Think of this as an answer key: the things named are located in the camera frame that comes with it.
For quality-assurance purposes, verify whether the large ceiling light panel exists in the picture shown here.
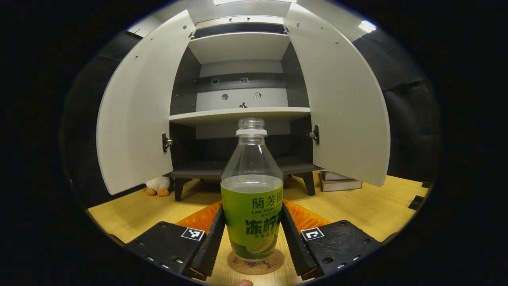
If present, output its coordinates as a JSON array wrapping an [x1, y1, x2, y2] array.
[[213, 0, 296, 5]]

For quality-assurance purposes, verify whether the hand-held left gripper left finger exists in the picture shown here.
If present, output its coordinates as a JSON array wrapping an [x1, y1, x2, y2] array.
[[125, 201, 227, 282]]

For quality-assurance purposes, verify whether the grey cabinet door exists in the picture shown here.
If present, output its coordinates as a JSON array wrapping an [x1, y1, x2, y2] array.
[[284, 3, 391, 187], [96, 10, 196, 195]]

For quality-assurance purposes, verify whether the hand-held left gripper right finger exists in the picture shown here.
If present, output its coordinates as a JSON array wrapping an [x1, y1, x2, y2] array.
[[281, 199, 382, 280]]

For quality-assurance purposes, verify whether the plush penguin toy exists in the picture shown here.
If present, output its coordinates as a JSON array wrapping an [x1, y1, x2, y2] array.
[[145, 176, 171, 197]]

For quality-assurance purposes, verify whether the black backdrop cloth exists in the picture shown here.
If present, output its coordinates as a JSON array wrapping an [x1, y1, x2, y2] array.
[[60, 32, 441, 207]]

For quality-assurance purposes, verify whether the round cork coaster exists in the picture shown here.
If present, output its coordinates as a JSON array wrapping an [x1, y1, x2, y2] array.
[[227, 248, 285, 275]]

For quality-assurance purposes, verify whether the green label clear bottle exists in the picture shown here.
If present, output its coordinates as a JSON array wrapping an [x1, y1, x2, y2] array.
[[221, 118, 284, 261]]

